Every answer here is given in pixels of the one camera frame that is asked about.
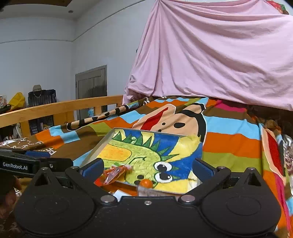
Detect red orange clear snack packet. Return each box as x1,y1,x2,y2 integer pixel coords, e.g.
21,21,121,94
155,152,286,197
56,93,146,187
94,165,133,187

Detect small orange ball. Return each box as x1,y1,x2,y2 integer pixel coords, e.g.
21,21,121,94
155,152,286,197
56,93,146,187
139,179,153,188

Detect white barcode green snack pouch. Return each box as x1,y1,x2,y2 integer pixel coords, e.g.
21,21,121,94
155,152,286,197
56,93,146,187
112,186,176,199

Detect colourful dragon tray box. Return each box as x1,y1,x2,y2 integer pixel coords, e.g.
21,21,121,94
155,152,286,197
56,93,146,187
80,128,203,194

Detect brown patterned striped quilt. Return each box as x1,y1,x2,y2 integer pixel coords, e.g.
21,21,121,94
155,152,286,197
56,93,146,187
1,96,292,237

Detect yellow bag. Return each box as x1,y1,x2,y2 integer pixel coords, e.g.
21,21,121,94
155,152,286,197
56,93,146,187
8,92,26,111

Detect black crate with hat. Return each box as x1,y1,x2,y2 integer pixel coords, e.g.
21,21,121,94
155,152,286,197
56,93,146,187
27,84,57,135

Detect floral white fabric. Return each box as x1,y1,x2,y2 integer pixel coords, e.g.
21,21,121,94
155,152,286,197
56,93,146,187
283,134,293,176

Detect grey wooden door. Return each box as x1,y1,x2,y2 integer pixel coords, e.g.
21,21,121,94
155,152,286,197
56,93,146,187
74,64,108,120

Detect pink draped sheet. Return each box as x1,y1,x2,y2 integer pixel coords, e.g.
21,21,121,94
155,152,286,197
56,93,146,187
123,1,292,111

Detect wooden bed rail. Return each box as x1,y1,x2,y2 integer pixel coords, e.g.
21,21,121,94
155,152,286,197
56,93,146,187
1,95,123,127

